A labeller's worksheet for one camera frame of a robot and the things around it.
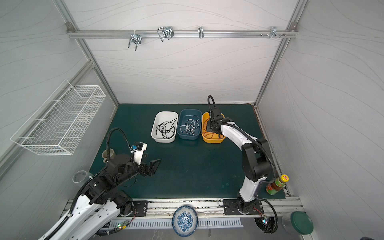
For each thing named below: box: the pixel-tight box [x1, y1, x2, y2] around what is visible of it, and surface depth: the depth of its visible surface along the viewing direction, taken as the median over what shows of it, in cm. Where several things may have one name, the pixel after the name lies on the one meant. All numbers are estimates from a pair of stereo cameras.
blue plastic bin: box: [176, 109, 203, 140], surface depth 106 cm
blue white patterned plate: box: [172, 205, 199, 238], surface depth 70 cm
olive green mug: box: [101, 148, 116, 163], surface depth 90 cm
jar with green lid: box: [282, 211, 314, 235], surface depth 63 cm
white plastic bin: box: [151, 111, 179, 143], surface depth 106 cm
